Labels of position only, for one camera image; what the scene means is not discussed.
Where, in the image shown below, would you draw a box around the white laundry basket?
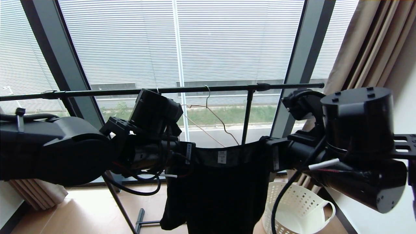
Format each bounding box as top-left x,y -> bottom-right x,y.
262,181 -> 336,234

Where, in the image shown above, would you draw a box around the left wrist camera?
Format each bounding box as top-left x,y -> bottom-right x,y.
164,99 -> 184,129

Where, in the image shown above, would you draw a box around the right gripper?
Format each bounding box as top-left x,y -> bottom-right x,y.
265,130 -> 323,173

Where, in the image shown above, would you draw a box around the black clothes rack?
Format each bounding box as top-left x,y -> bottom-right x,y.
0,83 -> 325,234

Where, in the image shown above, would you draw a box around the window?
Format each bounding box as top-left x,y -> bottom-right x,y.
0,0 -> 359,187

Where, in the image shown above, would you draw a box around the beige curtain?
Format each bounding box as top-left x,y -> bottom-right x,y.
286,0 -> 416,195
8,179 -> 69,211

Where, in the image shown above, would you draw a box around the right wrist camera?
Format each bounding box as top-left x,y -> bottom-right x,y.
281,89 -> 325,121

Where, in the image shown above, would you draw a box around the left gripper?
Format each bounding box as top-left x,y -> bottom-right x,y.
130,140 -> 196,172

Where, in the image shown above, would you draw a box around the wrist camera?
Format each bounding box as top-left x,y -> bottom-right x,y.
164,99 -> 184,129
281,89 -> 325,121

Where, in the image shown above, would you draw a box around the black garment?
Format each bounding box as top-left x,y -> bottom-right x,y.
160,140 -> 277,234

